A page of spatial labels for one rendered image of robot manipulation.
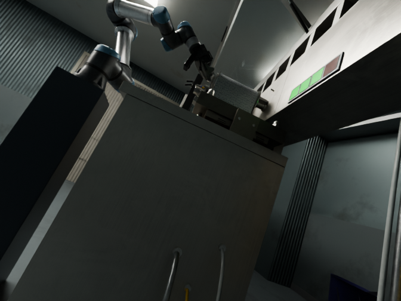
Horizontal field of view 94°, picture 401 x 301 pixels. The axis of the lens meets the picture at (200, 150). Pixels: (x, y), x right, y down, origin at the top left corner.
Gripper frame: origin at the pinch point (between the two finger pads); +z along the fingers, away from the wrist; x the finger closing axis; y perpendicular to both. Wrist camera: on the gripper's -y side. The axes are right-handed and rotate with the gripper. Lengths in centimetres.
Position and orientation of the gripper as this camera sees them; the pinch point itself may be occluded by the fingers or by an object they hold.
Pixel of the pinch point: (207, 79)
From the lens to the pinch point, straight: 111.8
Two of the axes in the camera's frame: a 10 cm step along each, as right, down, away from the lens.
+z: 4.5, 8.9, -0.8
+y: 8.8, -4.2, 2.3
